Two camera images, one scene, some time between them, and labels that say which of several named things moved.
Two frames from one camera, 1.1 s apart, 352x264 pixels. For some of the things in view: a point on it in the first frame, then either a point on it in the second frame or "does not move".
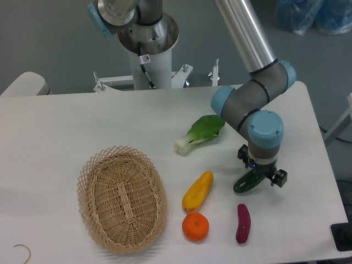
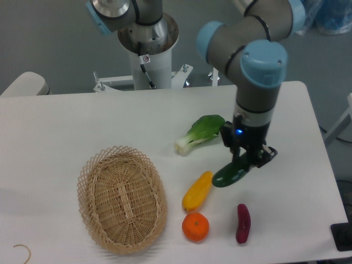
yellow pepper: [198, 191] does not move
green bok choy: [206, 127] does not move
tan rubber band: [29, 256] does not move
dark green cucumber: [248, 181] → [231, 172]
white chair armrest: [27, 84] does not move
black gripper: [280, 177] → [251, 138]
